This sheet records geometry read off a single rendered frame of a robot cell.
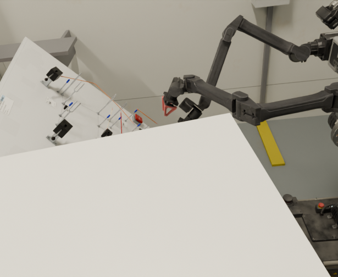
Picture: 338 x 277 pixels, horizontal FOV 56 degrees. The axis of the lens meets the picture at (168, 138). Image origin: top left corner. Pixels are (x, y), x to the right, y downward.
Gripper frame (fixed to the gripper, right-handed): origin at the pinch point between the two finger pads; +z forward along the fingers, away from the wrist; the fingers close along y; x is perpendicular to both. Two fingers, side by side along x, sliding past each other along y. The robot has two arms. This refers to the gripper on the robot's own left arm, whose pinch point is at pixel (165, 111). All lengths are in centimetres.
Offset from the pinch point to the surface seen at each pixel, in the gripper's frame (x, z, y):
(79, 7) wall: -49, 8, -164
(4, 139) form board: -68, -6, 52
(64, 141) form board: -49, 2, 36
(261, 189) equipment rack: -29, -55, 113
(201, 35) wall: 62, -8, -145
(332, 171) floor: 190, 43, -39
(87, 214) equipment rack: -49, -44, 111
